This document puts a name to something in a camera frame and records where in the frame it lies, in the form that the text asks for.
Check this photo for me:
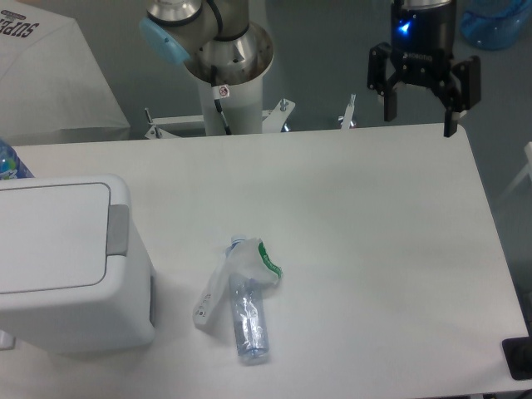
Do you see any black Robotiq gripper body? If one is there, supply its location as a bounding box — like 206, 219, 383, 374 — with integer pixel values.
391, 1, 457, 88

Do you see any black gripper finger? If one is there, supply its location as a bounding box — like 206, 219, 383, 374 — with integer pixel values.
367, 42, 398, 122
440, 56, 481, 138

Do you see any white trash can lid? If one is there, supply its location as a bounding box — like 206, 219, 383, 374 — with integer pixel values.
1, 184, 111, 293

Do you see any white trash can body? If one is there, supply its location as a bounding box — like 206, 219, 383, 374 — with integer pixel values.
1, 175, 156, 353

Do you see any large blue water jug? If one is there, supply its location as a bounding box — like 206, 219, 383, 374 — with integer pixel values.
459, 1, 531, 51

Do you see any white green plastic bag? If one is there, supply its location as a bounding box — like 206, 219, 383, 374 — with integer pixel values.
192, 235, 283, 329

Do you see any clear crushed plastic bottle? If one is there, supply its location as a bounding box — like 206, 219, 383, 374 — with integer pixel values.
229, 234, 271, 367

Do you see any grey lid push button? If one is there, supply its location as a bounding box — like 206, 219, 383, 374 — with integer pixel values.
106, 204, 130, 256

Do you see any white printed cloth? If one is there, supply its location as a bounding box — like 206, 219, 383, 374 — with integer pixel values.
1, 1, 130, 145

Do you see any blue labelled bottle left edge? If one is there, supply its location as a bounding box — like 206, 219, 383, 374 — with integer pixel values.
0, 140, 34, 180

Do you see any white metal base frame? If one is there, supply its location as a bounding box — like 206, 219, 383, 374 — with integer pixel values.
143, 93, 359, 140

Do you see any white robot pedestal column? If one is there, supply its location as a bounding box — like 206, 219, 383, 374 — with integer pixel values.
196, 77, 263, 136

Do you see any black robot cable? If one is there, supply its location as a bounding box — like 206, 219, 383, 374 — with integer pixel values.
209, 65, 233, 136

